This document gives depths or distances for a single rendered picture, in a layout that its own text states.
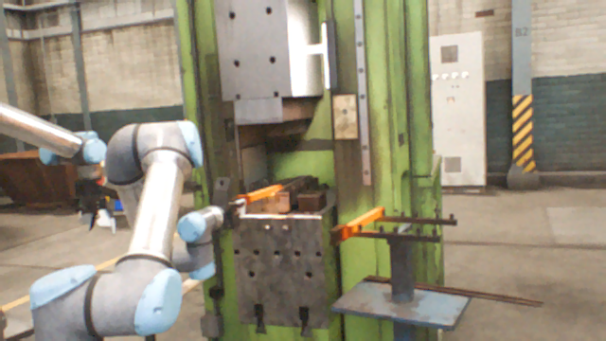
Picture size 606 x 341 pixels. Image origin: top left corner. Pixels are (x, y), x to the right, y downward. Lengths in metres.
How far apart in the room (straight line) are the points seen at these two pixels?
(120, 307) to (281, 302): 1.15
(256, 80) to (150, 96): 7.87
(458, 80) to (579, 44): 1.63
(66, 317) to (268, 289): 1.15
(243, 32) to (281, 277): 0.95
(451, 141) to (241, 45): 5.34
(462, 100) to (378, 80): 5.09
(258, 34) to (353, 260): 0.97
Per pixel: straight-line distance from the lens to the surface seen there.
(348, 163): 2.05
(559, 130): 7.72
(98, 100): 10.61
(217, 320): 2.40
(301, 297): 2.03
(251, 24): 2.02
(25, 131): 1.57
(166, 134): 1.24
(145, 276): 1.00
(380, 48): 2.02
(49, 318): 1.05
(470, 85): 7.06
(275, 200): 2.02
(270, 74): 1.98
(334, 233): 1.52
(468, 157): 7.11
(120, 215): 2.11
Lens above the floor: 1.33
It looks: 8 degrees down
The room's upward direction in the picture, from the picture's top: 4 degrees counter-clockwise
